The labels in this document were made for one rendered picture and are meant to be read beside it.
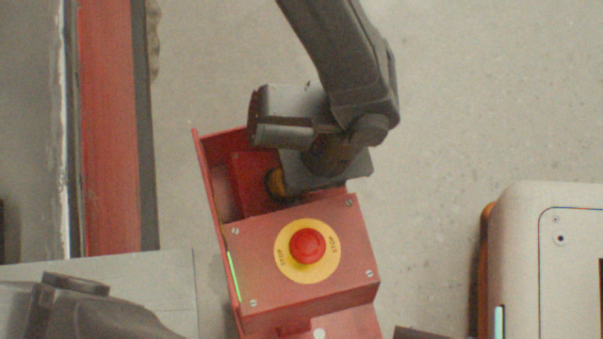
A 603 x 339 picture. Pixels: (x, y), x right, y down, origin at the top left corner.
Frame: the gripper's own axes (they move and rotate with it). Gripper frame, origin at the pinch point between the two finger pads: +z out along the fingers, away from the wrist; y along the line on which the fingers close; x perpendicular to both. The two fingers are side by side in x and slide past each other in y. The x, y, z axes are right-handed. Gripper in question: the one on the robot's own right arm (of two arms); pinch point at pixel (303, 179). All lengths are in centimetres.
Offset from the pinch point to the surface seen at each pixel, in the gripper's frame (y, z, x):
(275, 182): 3.9, -1.3, 0.1
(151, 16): -3, 75, -60
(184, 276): 21.1, -24.9, 13.7
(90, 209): 24.6, 2.5, -1.3
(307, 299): 5.0, -6.0, 14.9
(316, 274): 3.6, -6.7, 12.5
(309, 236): 4.2, -9.3, 8.9
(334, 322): -18, 56, 10
